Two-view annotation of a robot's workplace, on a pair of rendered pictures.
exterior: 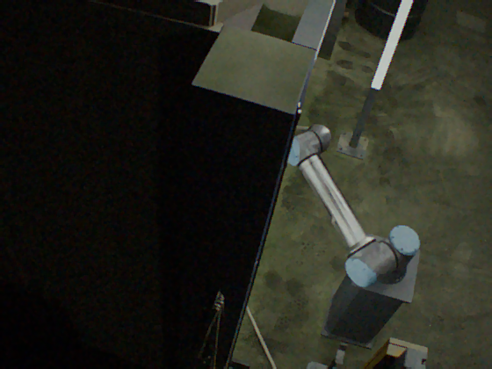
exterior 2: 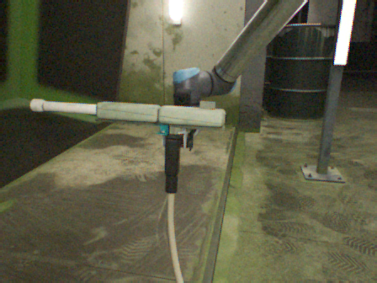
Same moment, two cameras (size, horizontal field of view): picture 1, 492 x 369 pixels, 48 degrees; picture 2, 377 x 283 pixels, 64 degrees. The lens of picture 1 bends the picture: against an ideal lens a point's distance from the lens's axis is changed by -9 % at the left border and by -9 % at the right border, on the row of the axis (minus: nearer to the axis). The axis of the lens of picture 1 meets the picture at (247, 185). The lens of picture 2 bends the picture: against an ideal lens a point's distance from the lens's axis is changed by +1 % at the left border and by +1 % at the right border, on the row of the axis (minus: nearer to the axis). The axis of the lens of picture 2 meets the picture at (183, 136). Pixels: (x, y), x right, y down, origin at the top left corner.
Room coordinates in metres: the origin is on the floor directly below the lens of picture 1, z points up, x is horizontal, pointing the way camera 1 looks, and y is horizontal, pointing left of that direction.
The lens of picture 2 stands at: (1.06, 0.00, 0.70)
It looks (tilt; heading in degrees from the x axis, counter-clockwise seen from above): 17 degrees down; 5
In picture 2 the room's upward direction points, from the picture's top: straight up
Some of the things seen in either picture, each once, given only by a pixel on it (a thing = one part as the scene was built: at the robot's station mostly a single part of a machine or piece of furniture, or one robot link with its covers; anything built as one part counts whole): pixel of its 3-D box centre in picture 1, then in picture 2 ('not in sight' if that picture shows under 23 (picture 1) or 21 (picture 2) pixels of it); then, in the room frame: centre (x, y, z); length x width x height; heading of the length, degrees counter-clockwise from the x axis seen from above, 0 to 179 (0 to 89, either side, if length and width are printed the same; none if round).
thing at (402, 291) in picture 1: (368, 295); not in sight; (1.41, -0.73, 0.32); 0.31 x 0.31 x 0.64; 82
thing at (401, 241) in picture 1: (399, 248); not in sight; (1.41, -0.72, 0.83); 0.17 x 0.15 x 0.18; 132
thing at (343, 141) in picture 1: (352, 145); (321, 173); (2.69, -0.64, 0.01); 0.20 x 0.20 x 0.01; 82
